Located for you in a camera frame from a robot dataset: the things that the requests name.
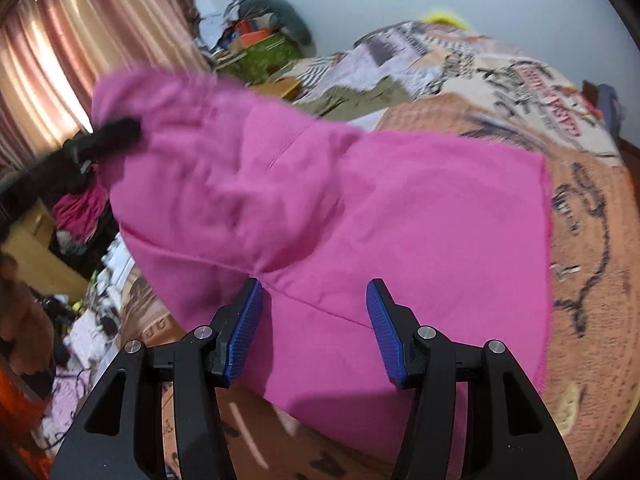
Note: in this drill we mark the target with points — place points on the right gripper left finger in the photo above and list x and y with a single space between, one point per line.
234 327

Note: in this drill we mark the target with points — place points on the yellow headboard cushion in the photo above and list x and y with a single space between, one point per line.
445 18

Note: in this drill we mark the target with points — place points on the pink pants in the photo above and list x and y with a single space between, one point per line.
227 184

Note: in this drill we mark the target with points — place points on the blue backpack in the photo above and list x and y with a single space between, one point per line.
612 111

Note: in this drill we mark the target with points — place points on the newspaper print bed blanket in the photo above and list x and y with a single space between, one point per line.
482 90

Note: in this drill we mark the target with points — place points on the pile of clothes and bags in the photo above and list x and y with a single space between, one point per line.
247 49

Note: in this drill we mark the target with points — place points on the olive green pants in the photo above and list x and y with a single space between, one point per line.
346 104

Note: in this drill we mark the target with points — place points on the grey stuffed pillow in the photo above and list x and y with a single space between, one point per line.
281 16

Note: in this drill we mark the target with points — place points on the left orange sleeve forearm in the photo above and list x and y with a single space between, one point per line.
24 399

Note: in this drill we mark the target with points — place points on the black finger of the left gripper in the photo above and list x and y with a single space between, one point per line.
104 141

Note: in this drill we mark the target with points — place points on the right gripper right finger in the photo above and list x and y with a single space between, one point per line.
394 326

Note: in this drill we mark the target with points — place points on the striped pink curtain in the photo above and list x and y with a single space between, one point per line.
54 51

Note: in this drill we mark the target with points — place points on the left hand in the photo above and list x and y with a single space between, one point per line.
24 324

